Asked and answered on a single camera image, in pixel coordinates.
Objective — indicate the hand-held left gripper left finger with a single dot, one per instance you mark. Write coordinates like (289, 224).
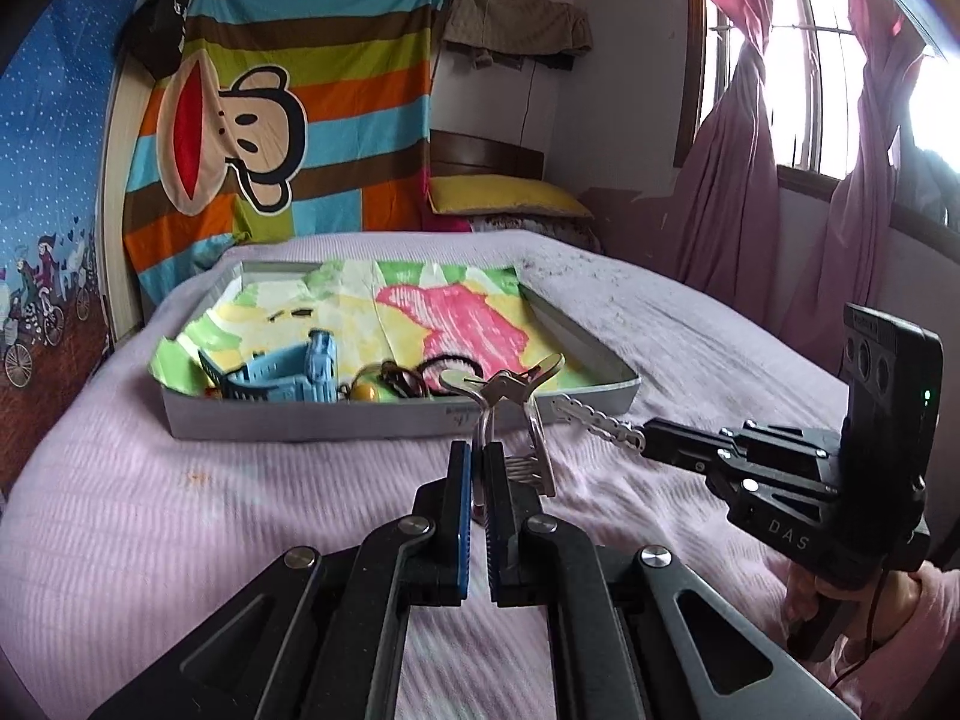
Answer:
(461, 532)

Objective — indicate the striped monkey blanket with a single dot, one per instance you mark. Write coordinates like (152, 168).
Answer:
(330, 90)

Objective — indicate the pink curtain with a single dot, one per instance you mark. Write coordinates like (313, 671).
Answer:
(735, 202)

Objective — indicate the white hair clip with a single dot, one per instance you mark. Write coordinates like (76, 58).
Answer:
(600, 424)

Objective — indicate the blue dotted fabric wardrobe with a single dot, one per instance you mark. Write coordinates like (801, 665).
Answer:
(45, 165)

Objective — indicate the wooden headboard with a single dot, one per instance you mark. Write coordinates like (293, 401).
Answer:
(487, 154)

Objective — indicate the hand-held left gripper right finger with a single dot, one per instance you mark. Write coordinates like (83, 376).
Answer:
(491, 532)

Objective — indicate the grey shallow tray box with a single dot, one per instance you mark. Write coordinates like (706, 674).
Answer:
(375, 420)

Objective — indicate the white cabinet panel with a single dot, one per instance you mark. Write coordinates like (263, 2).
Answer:
(116, 202)

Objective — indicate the yellow pillow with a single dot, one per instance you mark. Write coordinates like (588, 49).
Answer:
(502, 196)

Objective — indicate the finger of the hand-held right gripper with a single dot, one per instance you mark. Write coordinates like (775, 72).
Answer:
(697, 439)
(772, 476)

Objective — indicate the black bag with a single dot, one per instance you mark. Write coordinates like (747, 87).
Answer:
(161, 34)

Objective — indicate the person's right hand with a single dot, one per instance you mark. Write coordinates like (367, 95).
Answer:
(855, 604)

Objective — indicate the patterned pillow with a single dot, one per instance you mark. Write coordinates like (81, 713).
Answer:
(540, 229)

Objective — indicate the olive hanging cloth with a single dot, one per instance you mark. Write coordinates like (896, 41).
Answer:
(517, 22)

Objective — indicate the person's right forearm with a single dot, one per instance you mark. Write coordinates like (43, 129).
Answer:
(915, 660)

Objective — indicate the colourful paper sheet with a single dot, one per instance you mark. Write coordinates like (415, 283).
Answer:
(450, 315)

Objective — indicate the window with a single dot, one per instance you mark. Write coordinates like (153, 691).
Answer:
(810, 90)

